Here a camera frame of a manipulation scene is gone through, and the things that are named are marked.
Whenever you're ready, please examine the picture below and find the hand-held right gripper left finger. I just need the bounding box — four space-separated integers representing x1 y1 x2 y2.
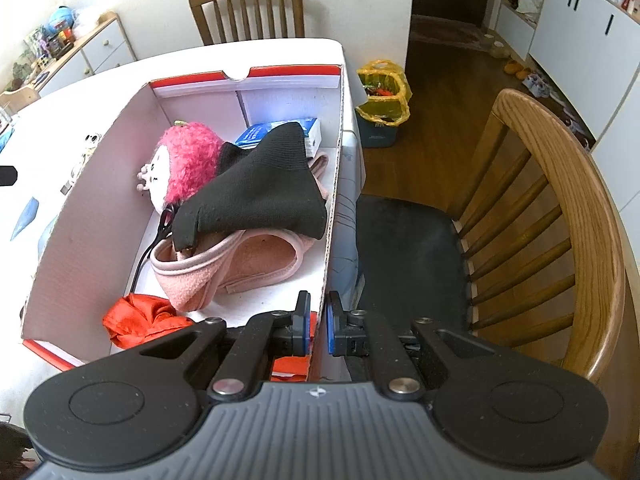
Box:
142 290 314 402

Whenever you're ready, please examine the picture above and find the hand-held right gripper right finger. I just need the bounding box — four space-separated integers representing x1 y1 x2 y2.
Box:
325 290 501 402

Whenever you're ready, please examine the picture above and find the small figure toy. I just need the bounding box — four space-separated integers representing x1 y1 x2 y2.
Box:
61 131 103 195

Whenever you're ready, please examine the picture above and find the pink fleece cloth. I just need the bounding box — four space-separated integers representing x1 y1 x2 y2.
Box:
150 155 331 313

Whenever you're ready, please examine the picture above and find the white cardboard box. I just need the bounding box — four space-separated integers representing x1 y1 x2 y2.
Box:
20 62 351 383

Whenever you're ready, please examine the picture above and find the black cloth pouch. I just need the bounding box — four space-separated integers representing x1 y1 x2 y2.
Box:
172 122 329 251

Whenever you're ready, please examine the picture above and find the red satin cloth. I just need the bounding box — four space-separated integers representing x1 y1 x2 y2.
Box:
102 294 196 351

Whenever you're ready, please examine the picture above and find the black cable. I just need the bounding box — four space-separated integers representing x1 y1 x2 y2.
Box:
129 202 178 293

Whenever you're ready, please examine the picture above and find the pink plush toy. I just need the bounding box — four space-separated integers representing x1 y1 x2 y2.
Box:
136 121 226 216

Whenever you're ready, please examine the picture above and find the blue white tissue pack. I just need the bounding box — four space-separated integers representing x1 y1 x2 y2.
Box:
234 116 322 161

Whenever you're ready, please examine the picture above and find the toy clutter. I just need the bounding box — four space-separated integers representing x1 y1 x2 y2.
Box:
22 25 66 61

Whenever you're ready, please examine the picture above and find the white sideboard with drawers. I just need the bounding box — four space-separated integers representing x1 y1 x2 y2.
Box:
0 12 137 111

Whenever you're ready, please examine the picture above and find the blue round toy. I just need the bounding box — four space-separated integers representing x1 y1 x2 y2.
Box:
48 6 76 33

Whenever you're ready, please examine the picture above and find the dark trash bin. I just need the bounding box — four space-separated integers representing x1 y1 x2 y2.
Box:
360 115 401 149

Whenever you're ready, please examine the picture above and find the yellow plastic bag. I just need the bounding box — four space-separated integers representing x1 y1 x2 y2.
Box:
355 60 412 126

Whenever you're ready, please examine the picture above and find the wooden chair with black seat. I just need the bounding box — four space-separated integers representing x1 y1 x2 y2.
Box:
356 88 627 386

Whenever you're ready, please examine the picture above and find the brown door mat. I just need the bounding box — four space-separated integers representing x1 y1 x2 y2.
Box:
412 15 488 53

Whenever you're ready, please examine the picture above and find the pair of small shoes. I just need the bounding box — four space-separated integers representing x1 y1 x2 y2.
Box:
522 72 551 97

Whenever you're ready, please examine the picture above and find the open white shelf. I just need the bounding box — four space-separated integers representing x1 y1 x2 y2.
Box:
495 0 546 61

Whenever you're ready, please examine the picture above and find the white cabinet with black handles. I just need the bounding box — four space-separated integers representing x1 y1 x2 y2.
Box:
529 0 640 83

